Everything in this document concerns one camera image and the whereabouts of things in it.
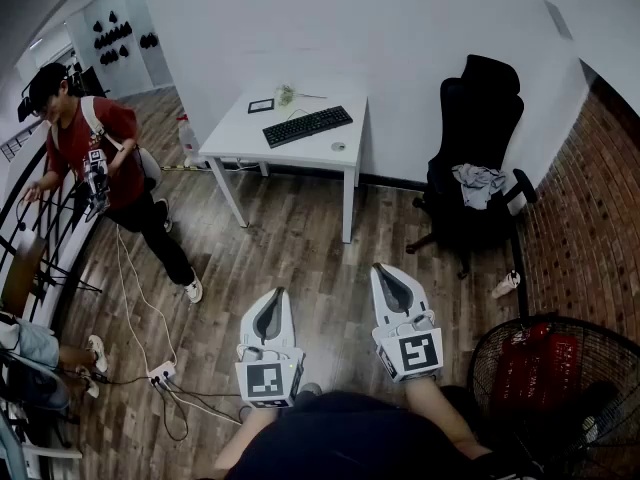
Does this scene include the red plastic crate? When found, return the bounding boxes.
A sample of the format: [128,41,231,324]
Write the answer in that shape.
[498,321,595,415]

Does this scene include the person's right forearm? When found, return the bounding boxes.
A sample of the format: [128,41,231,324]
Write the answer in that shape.
[402,375,495,463]

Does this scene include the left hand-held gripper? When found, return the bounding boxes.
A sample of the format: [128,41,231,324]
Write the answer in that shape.
[234,287,306,411]

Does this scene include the grey swivel chair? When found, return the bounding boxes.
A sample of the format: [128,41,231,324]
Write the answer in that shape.
[0,346,85,480]

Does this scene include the white table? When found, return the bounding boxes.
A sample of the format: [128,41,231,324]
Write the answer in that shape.
[198,75,371,245]

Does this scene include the person's left forearm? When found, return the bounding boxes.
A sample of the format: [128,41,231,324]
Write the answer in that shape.
[213,406,282,472]

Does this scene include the black floor fan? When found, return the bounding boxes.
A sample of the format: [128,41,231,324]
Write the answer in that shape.
[466,312,640,480]

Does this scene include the black keyboard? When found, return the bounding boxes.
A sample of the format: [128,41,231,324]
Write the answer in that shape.
[262,105,355,150]

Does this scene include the grey cloth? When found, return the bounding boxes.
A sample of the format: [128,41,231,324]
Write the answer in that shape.
[451,162,508,211]

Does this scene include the black office chair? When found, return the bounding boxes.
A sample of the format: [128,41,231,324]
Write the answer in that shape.
[405,53,539,280]

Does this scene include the black power cable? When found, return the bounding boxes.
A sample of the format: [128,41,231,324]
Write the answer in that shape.
[148,375,252,444]

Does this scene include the artificial flower sprig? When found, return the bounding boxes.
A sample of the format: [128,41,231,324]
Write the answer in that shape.
[275,83,329,108]

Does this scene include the brown wooden table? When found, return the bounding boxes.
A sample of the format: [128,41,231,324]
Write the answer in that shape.
[0,234,49,320]

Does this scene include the grey wall panel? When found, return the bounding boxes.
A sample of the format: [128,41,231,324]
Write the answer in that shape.
[543,0,575,42]

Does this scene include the clear plastic water bottle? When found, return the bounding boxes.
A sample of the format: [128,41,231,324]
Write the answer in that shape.
[177,113,207,170]

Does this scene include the white power cable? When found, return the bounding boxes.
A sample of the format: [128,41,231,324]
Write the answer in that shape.
[115,224,179,369]

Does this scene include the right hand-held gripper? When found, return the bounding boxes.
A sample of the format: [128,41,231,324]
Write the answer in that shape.
[369,262,446,384]

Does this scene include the black items on wall rack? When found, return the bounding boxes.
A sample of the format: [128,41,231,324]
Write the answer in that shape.
[91,9,161,67]

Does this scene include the person's black shirt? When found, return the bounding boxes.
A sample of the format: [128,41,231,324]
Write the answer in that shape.
[197,390,547,480]

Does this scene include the white power strip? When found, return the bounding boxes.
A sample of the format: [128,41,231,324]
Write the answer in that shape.
[147,360,178,385]

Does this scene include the black metal railing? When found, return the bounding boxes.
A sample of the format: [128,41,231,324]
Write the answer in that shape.
[0,126,105,330]

